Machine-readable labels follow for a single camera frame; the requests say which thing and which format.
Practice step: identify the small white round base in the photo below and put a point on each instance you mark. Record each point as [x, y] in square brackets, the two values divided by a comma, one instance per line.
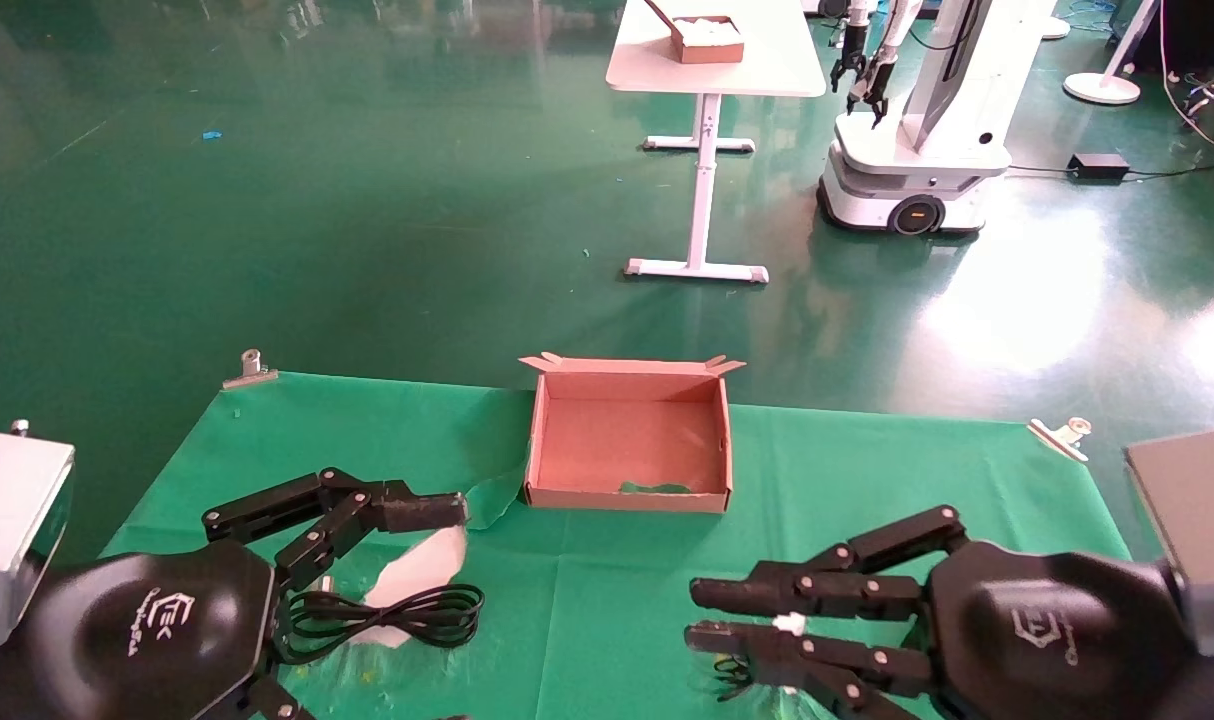
[1055, 28]

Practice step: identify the white floor stand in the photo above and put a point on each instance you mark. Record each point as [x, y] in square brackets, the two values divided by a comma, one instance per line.
[1102, 88]

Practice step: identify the open brown cardboard box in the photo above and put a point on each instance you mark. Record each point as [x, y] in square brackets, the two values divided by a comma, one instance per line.
[627, 445]

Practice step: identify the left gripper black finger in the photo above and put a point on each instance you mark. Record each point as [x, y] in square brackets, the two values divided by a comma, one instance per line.
[407, 508]
[272, 705]

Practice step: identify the small brown cardboard box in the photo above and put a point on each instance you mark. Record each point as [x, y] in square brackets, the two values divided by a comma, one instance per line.
[707, 53]

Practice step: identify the white filling material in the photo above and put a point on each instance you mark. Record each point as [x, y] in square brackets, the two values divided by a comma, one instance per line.
[712, 30]

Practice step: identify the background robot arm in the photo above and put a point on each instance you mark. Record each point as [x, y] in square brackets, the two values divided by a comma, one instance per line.
[851, 55]
[875, 85]

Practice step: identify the white pedestal table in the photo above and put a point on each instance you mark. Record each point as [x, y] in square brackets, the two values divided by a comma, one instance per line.
[767, 70]

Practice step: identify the white wheeled background robot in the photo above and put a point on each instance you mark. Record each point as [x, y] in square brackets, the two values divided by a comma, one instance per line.
[927, 150]

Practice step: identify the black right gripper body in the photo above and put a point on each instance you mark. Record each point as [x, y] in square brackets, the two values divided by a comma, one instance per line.
[1057, 640]

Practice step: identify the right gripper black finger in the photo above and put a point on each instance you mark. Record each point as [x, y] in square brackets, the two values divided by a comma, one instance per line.
[827, 665]
[847, 590]

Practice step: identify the black power adapter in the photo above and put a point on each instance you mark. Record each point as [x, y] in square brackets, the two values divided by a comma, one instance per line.
[1097, 166]

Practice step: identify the silver metal binder clip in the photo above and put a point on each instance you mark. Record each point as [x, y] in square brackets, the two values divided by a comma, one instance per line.
[252, 375]
[1057, 437]

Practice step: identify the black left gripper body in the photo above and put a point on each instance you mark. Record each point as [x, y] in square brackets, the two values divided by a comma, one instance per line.
[147, 640]

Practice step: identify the green felt tablecloth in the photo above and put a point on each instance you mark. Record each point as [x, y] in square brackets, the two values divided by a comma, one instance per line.
[617, 600]

